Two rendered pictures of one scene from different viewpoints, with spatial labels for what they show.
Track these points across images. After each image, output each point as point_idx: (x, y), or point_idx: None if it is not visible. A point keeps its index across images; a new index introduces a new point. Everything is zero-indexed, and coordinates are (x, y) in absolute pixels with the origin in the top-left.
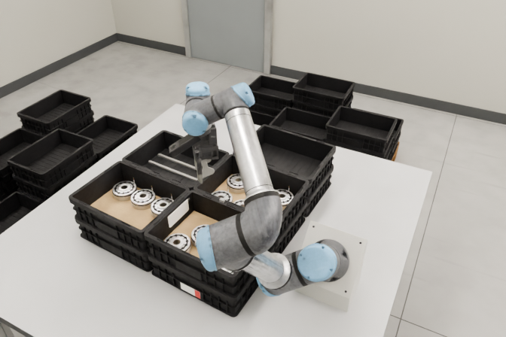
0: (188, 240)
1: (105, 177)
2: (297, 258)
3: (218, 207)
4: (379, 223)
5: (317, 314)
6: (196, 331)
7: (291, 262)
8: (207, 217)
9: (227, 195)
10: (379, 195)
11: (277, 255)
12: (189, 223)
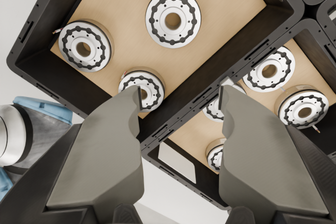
0: None
1: None
2: (6, 179)
3: (221, 66)
4: (185, 201)
5: (78, 122)
6: None
7: (14, 165)
8: (232, 32)
9: (270, 84)
10: (222, 213)
11: (9, 157)
12: None
